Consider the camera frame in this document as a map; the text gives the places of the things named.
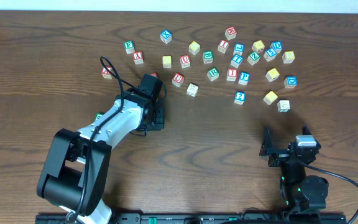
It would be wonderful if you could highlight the green F wooden block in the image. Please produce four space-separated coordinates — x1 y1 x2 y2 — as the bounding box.
124 40 135 54

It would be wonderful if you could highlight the blue D block lower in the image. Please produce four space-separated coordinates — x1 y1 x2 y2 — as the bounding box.
284 76 298 88

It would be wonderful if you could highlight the red i block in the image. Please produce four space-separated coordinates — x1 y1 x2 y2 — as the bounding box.
226 68 238 82
218 40 229 54

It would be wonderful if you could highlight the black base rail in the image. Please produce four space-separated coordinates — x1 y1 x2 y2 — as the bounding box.
35 212 347 224

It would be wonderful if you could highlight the red U block lower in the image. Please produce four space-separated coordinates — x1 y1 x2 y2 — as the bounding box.
172 73 185 87

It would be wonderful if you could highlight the wood L top block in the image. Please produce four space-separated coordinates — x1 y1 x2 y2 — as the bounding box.
277 100 290 113

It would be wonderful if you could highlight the red H wooden block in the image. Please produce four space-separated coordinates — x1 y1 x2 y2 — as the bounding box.
224 26 237 40

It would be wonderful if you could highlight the red U block upper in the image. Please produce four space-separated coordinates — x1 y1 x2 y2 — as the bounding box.
180 55 191 68

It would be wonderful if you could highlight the yellow A wooden block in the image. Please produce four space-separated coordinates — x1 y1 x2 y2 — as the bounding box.
265 68 280 82

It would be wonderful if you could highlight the yellow block near D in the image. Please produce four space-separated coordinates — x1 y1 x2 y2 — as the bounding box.
252 40 265 54

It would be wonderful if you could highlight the red I block lower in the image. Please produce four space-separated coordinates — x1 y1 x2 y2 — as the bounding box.
226 68 238 82

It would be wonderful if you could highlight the yellow O wooden block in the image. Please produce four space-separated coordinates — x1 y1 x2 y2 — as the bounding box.
162 55 172 68

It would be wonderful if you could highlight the blue D block upper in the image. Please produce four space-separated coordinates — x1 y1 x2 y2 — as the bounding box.
270 41 283 54

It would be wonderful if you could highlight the red I block upper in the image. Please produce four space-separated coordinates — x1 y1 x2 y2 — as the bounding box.
218 40 229 54

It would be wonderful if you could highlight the yellow 8 wooden block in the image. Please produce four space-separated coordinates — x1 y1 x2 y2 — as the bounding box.
282 51 295 64

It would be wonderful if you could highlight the green Z wooden block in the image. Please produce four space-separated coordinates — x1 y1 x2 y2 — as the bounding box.
247 52 260 65

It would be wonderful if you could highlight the blue T wooden block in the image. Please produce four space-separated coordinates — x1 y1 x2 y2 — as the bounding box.
231 54 244 68

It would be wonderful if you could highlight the blue X wooden block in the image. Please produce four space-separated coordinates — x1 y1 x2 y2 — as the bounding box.
160 30 172 44

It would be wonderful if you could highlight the blue P wooden block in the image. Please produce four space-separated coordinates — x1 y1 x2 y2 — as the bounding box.
238 72 250 85

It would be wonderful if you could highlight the blue L wooden block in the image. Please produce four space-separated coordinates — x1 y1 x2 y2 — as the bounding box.
233 43 244 56

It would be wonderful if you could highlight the plain wood top block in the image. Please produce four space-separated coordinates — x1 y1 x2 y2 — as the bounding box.
186 83 199 97

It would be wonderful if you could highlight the green J wooden block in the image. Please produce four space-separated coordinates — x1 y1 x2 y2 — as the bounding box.
94 113 104 121

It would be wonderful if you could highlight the red u block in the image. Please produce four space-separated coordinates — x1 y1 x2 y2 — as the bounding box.
172 73 185 87
180 55 191 68

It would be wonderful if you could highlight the blue 2 wooden block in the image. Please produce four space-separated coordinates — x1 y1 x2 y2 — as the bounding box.
234 91 246 105

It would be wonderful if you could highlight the blue 5 wooden block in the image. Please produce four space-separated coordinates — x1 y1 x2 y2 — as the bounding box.
264 49 277 62

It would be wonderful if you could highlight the green B wooden block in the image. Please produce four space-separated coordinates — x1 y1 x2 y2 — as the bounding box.
203 50 214 63

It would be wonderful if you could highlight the yellow S wooden block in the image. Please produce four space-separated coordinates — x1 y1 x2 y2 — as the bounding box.
263 91 278 105

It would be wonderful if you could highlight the green R wooden block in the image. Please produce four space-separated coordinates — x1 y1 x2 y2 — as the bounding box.
207 67 219 82

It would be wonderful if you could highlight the red X wooden block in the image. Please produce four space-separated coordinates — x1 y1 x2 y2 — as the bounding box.
133 51 144 65

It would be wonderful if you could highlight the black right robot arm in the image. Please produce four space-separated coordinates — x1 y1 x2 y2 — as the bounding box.
259 126 329 217

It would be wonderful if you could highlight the blue d block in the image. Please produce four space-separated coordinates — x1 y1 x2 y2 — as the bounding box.
284 76 298 88
270 41 283 54

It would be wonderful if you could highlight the red A wooden block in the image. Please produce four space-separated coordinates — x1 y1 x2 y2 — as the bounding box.
101 66 112 79

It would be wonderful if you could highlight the yellow block upper middle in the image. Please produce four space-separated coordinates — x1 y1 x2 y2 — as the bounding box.
189 41 201 55

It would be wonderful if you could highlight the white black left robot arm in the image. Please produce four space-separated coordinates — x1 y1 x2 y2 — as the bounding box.
37 88 164 223

